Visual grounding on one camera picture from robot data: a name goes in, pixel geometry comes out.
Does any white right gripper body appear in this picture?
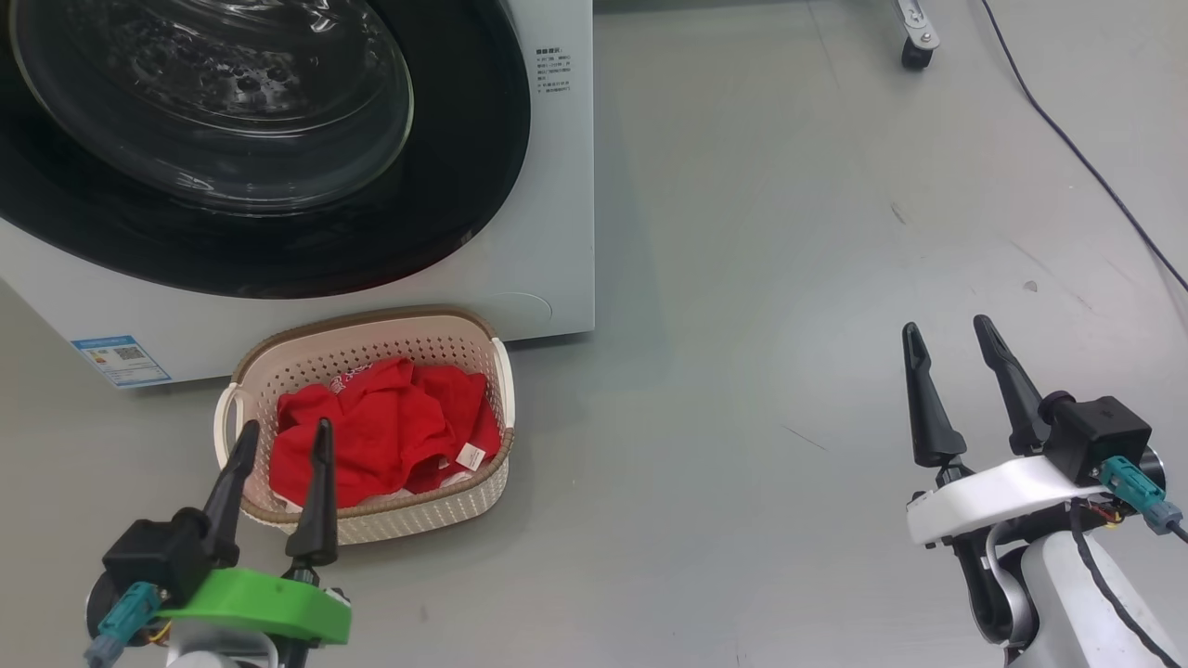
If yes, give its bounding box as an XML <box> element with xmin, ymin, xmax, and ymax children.
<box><xmin>907</xmin><ymin>455</ymin><xmax>1115</xmax><ymax>546</ymax></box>

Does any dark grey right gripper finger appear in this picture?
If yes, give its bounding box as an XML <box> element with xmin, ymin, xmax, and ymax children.
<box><xmin>902</xmin><ymin>322</ymin><xmax>968</xmax><ymax>468</ymax></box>
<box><xmin>973</xmin><ymin>315</ymin><xmax>1054</xmax><ymax>456</ymax></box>

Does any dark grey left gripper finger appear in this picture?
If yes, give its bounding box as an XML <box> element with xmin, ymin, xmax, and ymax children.
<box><xmin>285</xmin><ymin>417</ymin><xmax>339</xmax><ymax>569</ymax></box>
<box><xmin>200</xmin><ymin>419</ymin><xmax>262</xmax><ymax>562</ymax></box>

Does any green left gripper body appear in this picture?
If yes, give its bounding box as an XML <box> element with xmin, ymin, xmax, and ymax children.
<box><xmin>156</xmin><ymin>568</ymin><xmax>354</xmax><ymax>646</ymax></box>

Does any red garment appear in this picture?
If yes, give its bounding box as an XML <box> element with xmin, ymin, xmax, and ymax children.
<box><xmin>269</xmin><ymin>357</ymin><xmax>502</xmax><ymax>509</ymax></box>

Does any black round glass washer door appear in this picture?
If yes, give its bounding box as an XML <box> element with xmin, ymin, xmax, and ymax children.
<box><xmin>0</xmin><ymin>0</ymin><xmax>532</xmax><ymax>300</ymax></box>

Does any cream perforated laundry basket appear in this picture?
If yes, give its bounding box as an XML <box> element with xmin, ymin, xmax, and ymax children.
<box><xmin>213</xmin><ymin>306</ymin><xmax>516</xmax><ymax>546</ymax></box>

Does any white front-load washing machine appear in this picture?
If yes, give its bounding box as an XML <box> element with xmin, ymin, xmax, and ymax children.
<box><xmin>0</xmin><ymin>0</ymin><xmax>595</xmax><ymax>389</ymax></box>

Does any blue energy label sticker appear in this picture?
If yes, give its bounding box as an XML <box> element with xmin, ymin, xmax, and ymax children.
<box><xmin>71</xmin><ymin>335</ymin><xmax>173</xmax><ymax>389</ymax></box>

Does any metal cart leg with caster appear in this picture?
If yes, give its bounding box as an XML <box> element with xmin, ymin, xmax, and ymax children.
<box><xmin>893</xmin><ymin>0</ymin><xmax>941</xmax><ymax>71</ymax></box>

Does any printed text label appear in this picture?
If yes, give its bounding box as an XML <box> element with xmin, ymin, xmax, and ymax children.
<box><xmin>534</xmin><ymin>46</ymin><xmax>573</xmax><ymax>94</ymax></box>

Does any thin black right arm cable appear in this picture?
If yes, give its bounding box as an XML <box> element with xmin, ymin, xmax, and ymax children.
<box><xmin>1069</xmin><ymin>501</ymin><xmax>1161</xmax><ymax>668</ymax></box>

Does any left camera cable teal plug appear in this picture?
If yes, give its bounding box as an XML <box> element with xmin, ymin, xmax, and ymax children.
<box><xmin>85</xmin><ymin>583</ymin><xmax>163</xmax><ymax>668</ymax></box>

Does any camera cable teal plug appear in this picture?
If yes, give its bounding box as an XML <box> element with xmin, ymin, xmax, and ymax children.
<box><xmin>1100</xmin><ymin>456</ymin><xmax>1188</xmax><ymax>544</ymax></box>
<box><xmin>85</xmin><ymin>583</ymin><xmax>163</xmax><ymax>668</ymax></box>

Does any right camera cable teal plug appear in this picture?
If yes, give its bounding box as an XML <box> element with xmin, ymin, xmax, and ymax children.
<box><xmin>1100</xmin><ymin>456</ymin><xmax>1188</xmax><ymax>544</ymax></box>

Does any black floor cable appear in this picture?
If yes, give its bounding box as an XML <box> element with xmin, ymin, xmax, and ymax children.
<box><xmin>979</xmin><ymin>0</ymin><xmax>1188</xmax><ymax>293</ymax></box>

